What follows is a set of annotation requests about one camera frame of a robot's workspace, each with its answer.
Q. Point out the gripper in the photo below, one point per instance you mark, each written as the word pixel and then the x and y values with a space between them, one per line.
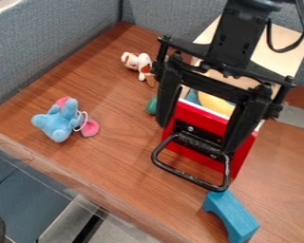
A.
pixel 226 74

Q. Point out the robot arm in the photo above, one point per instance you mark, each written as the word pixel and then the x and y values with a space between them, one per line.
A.
pixel 239 30

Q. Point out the red drawer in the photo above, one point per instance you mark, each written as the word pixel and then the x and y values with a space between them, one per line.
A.
pixel 201 139

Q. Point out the yellow toy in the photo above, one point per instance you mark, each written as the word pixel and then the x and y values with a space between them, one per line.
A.
pixel 218 102

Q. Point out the blue toy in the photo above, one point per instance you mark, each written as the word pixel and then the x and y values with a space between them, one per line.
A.
pixel 192 96

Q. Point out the green toy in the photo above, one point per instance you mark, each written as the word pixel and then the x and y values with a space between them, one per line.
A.
pixel 152 106

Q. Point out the cabinet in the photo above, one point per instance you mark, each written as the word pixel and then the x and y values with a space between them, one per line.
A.
pixel 264 53

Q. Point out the white plush dog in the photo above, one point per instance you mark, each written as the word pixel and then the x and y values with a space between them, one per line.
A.
pixel 138 65

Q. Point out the blue arch block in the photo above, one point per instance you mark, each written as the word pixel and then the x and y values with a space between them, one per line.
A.
pixel 230 215

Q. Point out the blue plush elephant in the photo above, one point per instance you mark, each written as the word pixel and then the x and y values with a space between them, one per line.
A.
pixel 65 120

